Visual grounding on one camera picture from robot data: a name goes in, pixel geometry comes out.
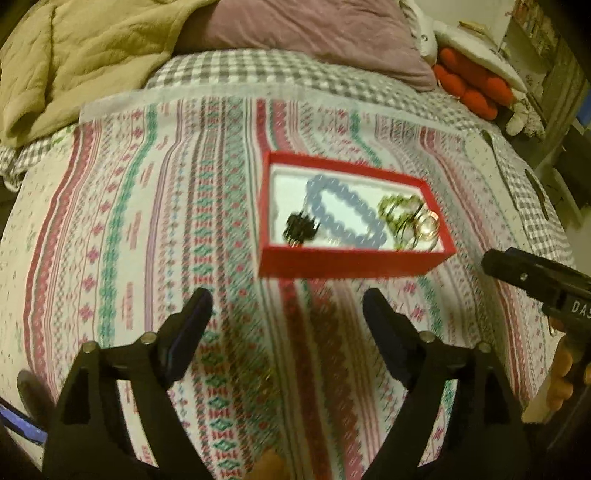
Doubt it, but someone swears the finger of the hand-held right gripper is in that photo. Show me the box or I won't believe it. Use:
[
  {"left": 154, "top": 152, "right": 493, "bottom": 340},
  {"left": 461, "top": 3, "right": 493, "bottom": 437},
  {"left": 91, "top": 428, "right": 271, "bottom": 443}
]
[{"left": 481, "top": 247, "right": 591, "bottom": 302}]

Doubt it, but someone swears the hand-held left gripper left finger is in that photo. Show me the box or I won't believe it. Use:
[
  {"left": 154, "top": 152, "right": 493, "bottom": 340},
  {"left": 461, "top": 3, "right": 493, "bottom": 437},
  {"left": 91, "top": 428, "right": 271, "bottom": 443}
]
[{"left": 46, "top": 287, "right": 214, "bottom": 480}]

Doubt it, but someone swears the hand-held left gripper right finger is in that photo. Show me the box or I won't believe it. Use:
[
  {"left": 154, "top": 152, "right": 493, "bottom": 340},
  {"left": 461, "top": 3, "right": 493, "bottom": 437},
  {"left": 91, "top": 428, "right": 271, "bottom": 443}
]
[{"left": 362, "top": 288, "right": 532, "bottom": 480}]

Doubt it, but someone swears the red jewelry box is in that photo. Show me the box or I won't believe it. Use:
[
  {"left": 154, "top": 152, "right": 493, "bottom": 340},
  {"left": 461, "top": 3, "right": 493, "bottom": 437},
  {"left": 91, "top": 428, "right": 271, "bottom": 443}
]
[{"left": 259, "top": 151, "right": 458, "bottom": 279}]

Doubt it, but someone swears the gold ring bracelet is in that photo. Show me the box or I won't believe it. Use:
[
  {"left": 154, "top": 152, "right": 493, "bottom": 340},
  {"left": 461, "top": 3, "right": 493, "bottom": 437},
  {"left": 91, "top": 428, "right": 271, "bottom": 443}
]
[{"left": 406, "top": 209, "right": 444, "bottom": 243}]

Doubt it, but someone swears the green bead bracelet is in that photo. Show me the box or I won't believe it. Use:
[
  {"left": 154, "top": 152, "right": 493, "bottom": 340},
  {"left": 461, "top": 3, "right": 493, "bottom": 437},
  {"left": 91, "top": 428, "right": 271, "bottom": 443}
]
[{"left": 378, "top": 194, "right": 424, "bottom": 234}]

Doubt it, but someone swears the black bead bracelet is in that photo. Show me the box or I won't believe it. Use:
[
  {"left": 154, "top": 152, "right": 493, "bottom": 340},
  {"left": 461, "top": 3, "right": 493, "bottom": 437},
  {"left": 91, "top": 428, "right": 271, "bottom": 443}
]
[{"left": 281, "top": 210, "right": 322, "bottom": 246}]

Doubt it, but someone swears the blue bead bracelet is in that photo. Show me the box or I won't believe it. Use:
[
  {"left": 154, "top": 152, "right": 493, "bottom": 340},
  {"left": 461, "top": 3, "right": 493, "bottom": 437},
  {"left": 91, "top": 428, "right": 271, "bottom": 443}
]
[{"left": 304, "top": 174, "right": 389, "bottom": 251}]

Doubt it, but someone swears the person's right hand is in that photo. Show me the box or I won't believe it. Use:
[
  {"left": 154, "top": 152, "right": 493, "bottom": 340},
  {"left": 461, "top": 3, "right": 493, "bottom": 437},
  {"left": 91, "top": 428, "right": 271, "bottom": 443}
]
[{"left": 522, "top": 318, "right": 578, "bottom": 424}]

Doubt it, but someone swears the patterned red green cloth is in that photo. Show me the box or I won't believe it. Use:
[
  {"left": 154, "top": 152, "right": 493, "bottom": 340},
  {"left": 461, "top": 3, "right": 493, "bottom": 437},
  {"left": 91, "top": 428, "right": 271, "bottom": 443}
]
[{"left": 0, "top": 95, "right": 561, "bottom": 480}]

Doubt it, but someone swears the small floral plush toy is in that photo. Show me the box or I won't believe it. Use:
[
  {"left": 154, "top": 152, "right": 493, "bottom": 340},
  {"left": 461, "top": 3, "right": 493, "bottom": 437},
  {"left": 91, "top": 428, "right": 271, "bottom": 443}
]
[{"left": 505, "top": 91, "right": 542, "bottom": 138}]

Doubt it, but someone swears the orange plush toy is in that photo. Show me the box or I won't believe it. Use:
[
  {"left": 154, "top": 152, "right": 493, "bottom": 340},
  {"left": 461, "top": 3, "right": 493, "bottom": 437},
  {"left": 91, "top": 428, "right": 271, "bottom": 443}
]
[{"left": 433, "top": 46, "right": 516, "bottom": 121}]

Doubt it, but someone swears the dark shelf unit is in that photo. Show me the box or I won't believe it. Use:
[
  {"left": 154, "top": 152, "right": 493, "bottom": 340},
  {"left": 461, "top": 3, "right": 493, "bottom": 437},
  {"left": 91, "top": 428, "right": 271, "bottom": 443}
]
[{"left": 507, "top": 0, "right": 591, "bottom": 171}]

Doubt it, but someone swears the white plush toy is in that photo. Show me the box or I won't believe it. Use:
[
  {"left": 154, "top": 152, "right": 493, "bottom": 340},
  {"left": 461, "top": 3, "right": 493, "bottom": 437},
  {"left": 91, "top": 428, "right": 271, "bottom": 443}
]
[{"left": 401, "top": 0, "right": 528, "bottom": 94}]

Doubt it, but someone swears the grey checkered bed sheet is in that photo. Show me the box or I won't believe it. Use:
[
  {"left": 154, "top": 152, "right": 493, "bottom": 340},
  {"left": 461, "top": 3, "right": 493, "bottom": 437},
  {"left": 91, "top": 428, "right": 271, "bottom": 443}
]
[{"left": 0, "top": 48, "right": 571, "bottom": 259}]

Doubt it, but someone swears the beige quilted blanket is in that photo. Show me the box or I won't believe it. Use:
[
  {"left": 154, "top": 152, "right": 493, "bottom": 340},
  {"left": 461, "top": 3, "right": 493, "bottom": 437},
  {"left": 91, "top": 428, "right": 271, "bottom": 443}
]
[{"left": 0, "top": 0, "right": 241, "bottom": 149}]

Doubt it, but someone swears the purple pillow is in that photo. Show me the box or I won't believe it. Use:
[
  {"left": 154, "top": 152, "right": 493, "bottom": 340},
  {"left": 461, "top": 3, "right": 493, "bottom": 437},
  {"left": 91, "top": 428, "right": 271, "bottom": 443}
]
[{"left": 174, "top": 0, "right": 438, "bottom": 92}]

